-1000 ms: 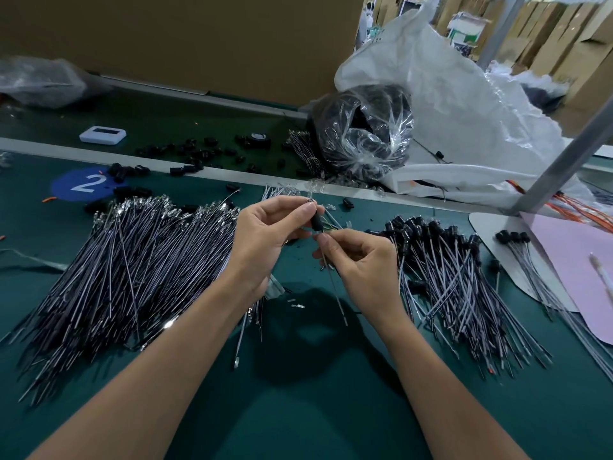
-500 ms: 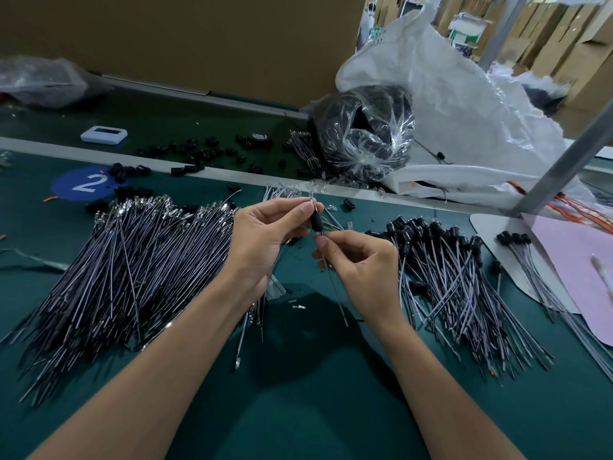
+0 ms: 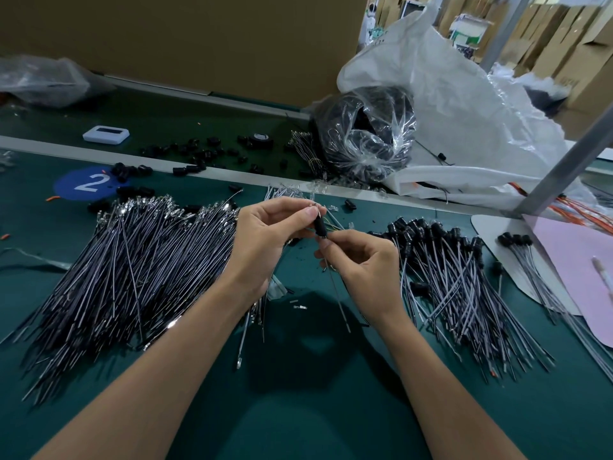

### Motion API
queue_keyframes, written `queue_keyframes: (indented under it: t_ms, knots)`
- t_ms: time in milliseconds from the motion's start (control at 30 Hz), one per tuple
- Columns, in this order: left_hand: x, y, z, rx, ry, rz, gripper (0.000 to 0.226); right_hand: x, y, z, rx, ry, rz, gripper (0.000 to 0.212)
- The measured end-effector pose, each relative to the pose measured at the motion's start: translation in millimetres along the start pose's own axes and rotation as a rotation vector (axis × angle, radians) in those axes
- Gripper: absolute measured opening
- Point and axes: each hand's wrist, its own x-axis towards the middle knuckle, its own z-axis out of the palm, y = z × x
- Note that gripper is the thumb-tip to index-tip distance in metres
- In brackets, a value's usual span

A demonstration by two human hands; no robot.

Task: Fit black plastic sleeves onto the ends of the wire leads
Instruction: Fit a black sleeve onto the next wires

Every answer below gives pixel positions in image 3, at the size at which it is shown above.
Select crumpled clear plastic bag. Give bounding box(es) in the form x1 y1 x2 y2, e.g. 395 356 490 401
0 55 116 109

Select clear bag with black contents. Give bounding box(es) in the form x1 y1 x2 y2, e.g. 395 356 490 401
316 85 418 183

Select person's right hand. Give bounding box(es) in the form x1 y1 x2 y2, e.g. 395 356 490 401
316 229 408 330

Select clear plastic strip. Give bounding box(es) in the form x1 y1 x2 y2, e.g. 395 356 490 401
0 246 73 271

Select brown cardboard panel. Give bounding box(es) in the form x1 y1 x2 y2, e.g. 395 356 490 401
0 0 370 109

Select person's right forearm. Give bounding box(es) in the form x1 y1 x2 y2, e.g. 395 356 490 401
375 306 528 460

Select small bundle of capped wires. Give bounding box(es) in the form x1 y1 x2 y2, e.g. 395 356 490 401
497 231 613 381

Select large white plastic sack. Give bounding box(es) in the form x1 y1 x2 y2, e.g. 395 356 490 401
337 6 613 213

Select grey metal frame post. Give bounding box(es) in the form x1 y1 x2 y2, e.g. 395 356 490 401
479 0 533 73
515 102 613 217

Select pink paper sheet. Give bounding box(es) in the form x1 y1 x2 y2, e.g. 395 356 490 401
525 214 613 349

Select blue round number sticker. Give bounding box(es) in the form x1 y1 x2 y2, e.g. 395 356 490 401
52 167 123 202

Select black plastic caps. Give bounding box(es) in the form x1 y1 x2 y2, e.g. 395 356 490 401
88 134 310 215

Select white pen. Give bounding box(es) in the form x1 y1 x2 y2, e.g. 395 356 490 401
592 256 613 298

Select bundle of orange wires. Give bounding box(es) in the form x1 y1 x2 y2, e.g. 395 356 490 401
510 181 613 234

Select person's left forearm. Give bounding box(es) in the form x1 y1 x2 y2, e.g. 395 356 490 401
33 282 264 460

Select stack of cardboard boxes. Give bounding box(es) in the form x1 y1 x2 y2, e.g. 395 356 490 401
527 0 613 140

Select pile of grey wires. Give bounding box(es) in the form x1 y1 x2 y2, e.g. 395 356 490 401
0 185 308 406

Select small white timer device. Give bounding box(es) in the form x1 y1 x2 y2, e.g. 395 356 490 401
82 125 130 146

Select person's left hand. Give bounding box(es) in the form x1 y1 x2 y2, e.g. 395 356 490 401
222 197 329 307

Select pile of wires with black caps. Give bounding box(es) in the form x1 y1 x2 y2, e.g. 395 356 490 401
374 217 557 380

